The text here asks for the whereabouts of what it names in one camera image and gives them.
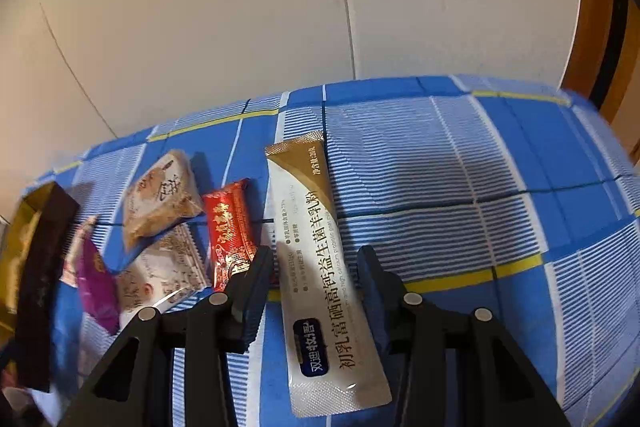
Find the pink white candy packet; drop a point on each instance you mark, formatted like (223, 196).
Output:
(75, 264)

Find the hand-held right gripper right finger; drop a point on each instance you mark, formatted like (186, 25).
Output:
(375, 287)

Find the wooden door frame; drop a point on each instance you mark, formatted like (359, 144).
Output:
(600, 32)

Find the purple snack packet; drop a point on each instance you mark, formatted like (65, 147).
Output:
(97, 287)

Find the long red candy packet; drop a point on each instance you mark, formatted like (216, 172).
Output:
(227, 227)

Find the gold tin box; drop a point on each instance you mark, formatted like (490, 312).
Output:
(35, 267)

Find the blue plaid cloth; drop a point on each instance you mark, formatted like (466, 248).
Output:
(475, 207)

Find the white pastry packet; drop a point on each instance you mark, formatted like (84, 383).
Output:
(155, 272)

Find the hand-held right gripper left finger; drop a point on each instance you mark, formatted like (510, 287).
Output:
(255, 279)

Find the white gold stick packet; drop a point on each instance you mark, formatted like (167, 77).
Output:
(320, 267)

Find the beige pastry packet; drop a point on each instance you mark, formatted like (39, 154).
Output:
(160, 197)

